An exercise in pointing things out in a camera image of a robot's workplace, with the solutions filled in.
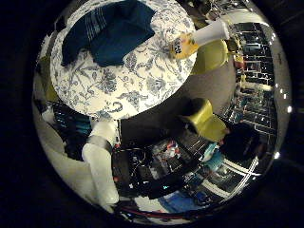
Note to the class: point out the yellow-green chair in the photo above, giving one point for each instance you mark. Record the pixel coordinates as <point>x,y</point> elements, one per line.
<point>50,91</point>
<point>207,122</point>
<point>211,55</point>

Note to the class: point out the teal container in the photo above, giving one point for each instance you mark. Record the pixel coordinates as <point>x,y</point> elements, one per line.
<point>215,160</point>

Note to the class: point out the dark shelving rack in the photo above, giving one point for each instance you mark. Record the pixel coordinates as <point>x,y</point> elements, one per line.
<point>256,72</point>

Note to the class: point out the person in dark clothes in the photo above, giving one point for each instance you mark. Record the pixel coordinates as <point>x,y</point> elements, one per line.
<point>240,142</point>

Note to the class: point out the dark blue striped cloth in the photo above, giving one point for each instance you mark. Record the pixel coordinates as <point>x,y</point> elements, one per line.
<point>117,34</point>

